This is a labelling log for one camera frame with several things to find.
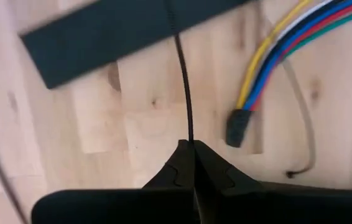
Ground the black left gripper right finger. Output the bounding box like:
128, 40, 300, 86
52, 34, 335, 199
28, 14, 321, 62
193, 139, 352, 224

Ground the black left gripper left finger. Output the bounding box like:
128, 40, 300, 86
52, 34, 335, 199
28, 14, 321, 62
31, 139, 197, 224

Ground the black taped cable bundle end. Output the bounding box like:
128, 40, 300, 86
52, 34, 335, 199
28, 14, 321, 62
225, 108, 254, 149

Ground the dull grey zip tie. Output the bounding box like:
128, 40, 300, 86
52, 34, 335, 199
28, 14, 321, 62
280, 58, 317, 180

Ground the thin black zip tie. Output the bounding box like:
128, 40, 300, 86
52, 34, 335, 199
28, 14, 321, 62
166, 0, 195, 144

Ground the multicoloured wire bundle with connector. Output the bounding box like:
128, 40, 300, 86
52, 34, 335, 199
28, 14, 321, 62
243, 0, 352, 111

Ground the black duct cover strip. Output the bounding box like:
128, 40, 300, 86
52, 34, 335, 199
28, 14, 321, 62
19, 0, 254, 90

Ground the bundle of coloured wires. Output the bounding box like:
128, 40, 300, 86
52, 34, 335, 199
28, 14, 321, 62
252, 0, 352, 112

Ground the white cable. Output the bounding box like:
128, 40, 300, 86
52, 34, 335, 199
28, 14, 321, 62
264, 0, 335, 57

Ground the bundle of coloured cables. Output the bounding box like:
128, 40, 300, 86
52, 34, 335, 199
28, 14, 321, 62
283, 7, 352, 60

